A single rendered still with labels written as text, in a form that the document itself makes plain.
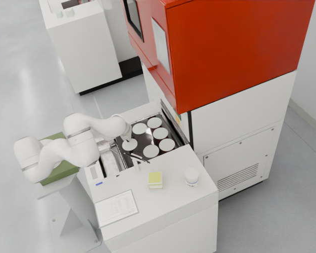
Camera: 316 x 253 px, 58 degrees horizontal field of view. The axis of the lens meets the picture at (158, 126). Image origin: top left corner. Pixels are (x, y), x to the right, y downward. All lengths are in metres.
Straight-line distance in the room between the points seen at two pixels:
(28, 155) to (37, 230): 1.45
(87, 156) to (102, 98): 2.53
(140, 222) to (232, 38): 0.97
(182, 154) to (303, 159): 1.55
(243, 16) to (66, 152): 0.96
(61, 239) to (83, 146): 1.61
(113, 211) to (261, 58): 1.08
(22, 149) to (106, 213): 0.51
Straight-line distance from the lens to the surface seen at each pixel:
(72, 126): 1.19
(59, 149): 1.30
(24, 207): 3.05
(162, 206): 1.50
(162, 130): 1.88
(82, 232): 2.66
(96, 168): 1.73
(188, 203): 1.50
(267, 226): 2.55
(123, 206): 1.54
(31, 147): 1.50
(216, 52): 1.39
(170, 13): 1.19
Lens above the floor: 2.30
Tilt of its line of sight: 47 degrees down
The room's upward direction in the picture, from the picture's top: 11 degrees counter-clockwise
